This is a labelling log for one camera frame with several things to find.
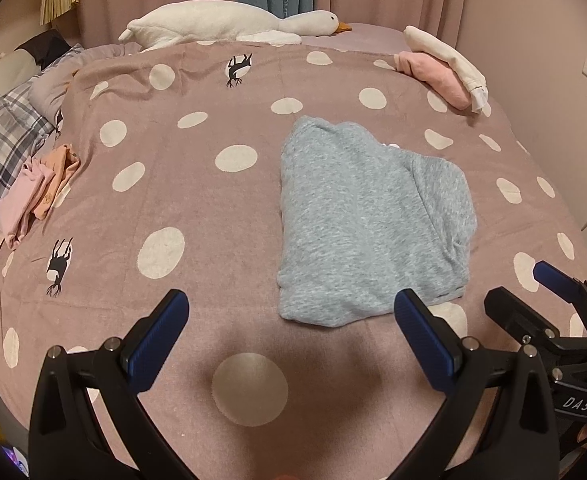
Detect pink polka dot blanket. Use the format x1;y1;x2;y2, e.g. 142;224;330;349
0;40;587;480

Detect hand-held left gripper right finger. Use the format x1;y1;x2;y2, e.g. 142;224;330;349
394;289;559;480

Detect folded white garment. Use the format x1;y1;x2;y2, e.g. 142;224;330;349
403;25;489;115

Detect grey pillow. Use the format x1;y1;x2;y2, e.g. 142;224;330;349
0;50;42;106

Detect grey sweatshirt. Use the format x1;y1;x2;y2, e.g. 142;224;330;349
277;115;477;328

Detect light pink folded clothes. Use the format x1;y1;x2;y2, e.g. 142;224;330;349
0;155;57;251

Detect orange folded clothes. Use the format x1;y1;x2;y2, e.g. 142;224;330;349
31;142;82;221

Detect folded pink garment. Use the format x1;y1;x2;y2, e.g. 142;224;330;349
392;51;474;111

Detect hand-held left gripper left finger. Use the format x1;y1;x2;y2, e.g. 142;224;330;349
28;289;190;480

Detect white goose plush toy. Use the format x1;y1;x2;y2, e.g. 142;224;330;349
118;0;354;53

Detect dark cloth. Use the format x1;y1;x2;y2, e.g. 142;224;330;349
16;29;72;68

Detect plaid cloth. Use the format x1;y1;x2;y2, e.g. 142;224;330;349
0;80;59;251

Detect lilac quilt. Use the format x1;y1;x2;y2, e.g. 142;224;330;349
28;42;142;118

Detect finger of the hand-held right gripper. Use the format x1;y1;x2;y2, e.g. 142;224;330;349
483;286;561;358
532;260;587;341

